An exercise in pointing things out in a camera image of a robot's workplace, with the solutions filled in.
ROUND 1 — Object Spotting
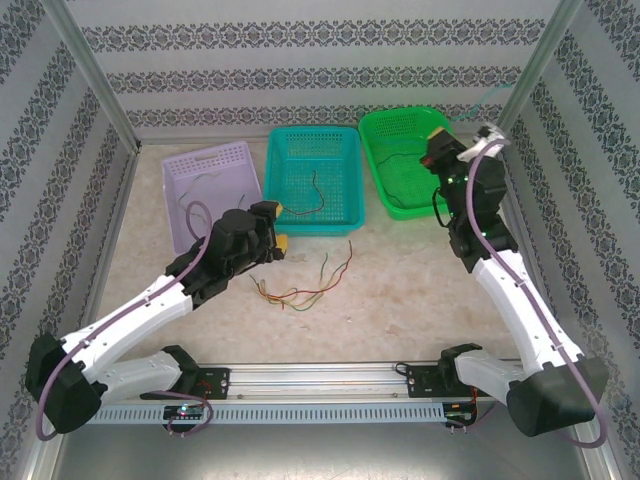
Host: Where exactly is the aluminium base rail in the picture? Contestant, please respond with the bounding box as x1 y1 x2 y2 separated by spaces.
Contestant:
47 362 586 401

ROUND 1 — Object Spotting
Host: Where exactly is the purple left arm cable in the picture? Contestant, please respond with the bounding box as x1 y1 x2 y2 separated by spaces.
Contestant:
35 199 215 442

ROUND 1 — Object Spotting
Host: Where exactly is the aluminium frame post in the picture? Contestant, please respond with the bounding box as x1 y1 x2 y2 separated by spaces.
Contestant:
39 0 143 151
488 0 586 150

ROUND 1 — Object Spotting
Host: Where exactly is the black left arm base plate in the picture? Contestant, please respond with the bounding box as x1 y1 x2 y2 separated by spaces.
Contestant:
139 367 231 401

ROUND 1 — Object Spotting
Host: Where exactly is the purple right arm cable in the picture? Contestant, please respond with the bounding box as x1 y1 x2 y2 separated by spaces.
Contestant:
464 141 609 449

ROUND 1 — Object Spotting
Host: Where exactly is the teal plastic basket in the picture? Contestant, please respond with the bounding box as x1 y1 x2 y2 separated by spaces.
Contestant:
263 125 366 239

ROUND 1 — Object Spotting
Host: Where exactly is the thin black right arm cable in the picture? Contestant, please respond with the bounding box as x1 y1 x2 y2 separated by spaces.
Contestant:
430 185 452 230

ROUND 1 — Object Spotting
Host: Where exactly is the lavender plastic basket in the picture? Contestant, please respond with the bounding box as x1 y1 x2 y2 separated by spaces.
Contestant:
160 140 265 255

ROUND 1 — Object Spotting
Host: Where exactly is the slotted grey cable duct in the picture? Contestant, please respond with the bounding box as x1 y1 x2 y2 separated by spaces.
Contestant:
64 401 479 426

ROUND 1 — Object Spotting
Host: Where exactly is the aluminium side rail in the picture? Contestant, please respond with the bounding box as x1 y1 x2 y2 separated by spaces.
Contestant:
67 144 144 366
487 144 569 360

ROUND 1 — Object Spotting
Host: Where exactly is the grey metal front panel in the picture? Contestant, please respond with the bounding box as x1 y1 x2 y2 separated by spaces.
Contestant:
19 399 621 480

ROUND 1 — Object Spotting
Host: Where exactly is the thin green wire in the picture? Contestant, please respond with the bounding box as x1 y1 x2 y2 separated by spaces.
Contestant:
279 252 331 312
375 148 431 201
448 82 515 123

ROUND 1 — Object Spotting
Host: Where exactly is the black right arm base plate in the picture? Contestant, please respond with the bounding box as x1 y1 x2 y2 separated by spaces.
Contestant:
405 363 499 399

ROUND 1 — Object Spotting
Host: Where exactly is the metal bracket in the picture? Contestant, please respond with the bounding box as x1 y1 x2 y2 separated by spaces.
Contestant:
458 123 512 162

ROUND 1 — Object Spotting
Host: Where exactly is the left small circuit board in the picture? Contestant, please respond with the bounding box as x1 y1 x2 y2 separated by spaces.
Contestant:
163 404 207 420

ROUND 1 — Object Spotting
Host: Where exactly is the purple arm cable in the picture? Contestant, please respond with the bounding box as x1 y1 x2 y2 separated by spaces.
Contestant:
464 141 609 449
35 199 215 442

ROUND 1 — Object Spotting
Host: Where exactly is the green plastic basket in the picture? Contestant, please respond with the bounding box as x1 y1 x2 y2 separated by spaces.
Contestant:
357 107 464 222

